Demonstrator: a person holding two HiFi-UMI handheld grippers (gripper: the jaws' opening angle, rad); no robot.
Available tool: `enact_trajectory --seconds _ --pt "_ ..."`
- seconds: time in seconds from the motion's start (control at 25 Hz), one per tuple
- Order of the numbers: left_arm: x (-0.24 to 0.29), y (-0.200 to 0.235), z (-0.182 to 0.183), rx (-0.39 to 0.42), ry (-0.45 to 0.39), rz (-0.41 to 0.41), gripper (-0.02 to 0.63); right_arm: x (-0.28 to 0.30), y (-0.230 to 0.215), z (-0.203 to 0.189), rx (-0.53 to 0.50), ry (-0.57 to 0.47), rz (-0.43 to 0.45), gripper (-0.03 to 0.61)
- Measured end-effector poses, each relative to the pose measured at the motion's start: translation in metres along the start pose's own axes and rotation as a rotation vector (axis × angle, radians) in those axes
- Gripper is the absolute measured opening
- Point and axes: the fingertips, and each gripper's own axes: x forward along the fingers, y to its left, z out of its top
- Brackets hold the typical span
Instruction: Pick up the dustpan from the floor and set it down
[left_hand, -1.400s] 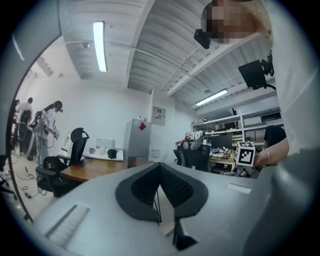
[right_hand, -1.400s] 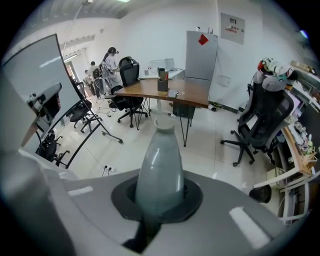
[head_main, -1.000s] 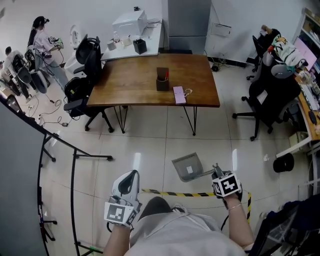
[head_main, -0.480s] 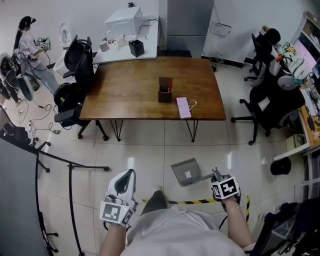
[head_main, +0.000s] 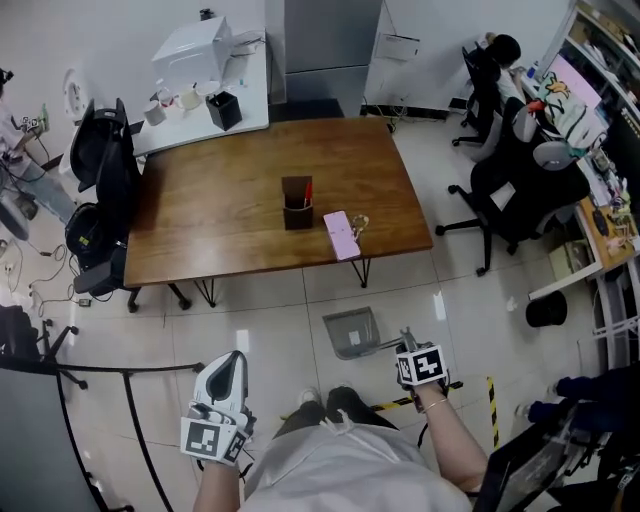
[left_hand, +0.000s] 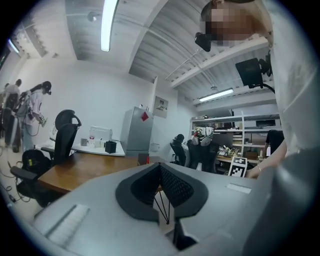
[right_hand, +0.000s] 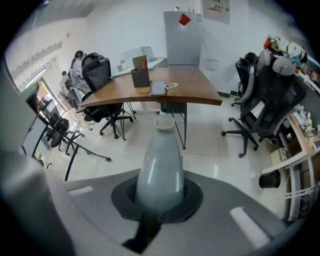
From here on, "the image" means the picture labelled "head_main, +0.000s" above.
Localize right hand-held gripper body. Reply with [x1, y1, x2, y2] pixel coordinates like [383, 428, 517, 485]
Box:
[395, 338, 451, 402]

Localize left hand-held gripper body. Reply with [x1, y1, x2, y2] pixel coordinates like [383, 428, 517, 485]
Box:
[179, 349, 258, 467]

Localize grey dustpan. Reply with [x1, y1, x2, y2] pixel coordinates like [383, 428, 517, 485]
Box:
[322, 306, 409, 362]

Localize person's left forearm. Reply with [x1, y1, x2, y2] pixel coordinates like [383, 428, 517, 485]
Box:
[192, 458, 247, 512]

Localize person's right forearm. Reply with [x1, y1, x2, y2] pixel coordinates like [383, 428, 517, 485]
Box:
[417, 385, 489, 494]

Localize person's dark trousers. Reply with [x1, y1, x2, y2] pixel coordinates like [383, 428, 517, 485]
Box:
[272, 384, 402, 442]

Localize yellow black striped tape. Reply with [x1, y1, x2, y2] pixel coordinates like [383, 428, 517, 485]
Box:
[369, 375, 502, 452]

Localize person's white shirt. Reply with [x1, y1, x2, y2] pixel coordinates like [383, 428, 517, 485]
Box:
[239, 419, 474, 512]

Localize black waste bin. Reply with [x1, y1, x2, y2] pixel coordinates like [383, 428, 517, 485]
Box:
[524, 289, 569, 329]

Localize black flat screen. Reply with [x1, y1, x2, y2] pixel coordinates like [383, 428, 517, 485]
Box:
[472, 399, 582, 512]

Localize brown pen holder box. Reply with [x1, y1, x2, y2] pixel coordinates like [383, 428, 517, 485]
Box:
[280, 174, 316, 232]

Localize grey rolling whiteboard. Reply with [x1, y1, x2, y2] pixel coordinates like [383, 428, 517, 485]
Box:
[0, 354, 204, 512]

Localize black caster chair base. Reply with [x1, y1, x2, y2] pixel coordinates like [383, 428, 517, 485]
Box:
[0, 304, 89, 392]

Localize cardboard box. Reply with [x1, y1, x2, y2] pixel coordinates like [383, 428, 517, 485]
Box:
[547, 239, 592, 279]

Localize black grey office chair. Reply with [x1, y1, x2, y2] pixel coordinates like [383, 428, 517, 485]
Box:
[434, 97, 592, 278]

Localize wooden office desk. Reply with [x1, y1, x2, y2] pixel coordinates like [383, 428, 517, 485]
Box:
[527, 194, 640, 302]

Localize wooden table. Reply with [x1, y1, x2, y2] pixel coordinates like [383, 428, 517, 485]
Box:
[123, 117, 434, 309]

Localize black backpack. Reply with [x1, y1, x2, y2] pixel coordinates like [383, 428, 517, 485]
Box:
[65, 202, 122, 272]

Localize black mesh office chair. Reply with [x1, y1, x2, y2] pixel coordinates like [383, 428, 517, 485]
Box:
[452, 43, 504, 162]

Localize patterned cloth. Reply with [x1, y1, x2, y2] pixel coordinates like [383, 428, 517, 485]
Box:
[534, 71, 602, 152]

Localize white side desk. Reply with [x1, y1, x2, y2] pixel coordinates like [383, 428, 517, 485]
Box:
[130, 27, 271, 158]

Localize black square box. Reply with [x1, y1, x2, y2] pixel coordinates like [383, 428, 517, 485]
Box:
[205, 90, 244, 133]

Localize grey refrigerator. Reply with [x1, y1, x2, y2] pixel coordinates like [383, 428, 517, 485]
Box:
[283, 0, 384, 120]

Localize computer monitor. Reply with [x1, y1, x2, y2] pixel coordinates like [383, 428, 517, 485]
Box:
[547, 52, 604, 114]

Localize white mug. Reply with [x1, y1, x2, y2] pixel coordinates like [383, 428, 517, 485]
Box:
[173, 85, 204, 112]

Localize grey cup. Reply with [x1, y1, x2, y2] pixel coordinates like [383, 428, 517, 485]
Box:
[143, 99, 168, 128]

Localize white storage shelf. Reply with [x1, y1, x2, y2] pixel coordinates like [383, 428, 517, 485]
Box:
[549, 0, 640, 107]

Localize white round fan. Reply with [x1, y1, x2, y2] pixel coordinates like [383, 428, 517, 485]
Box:
[61, 67, 87, 122]

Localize beaded bracelet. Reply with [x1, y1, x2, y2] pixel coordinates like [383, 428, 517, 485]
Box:
[349, 213, 372, 246]

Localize white paper wall holder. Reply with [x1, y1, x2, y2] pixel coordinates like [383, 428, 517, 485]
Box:
[373, 32, 422, 64]

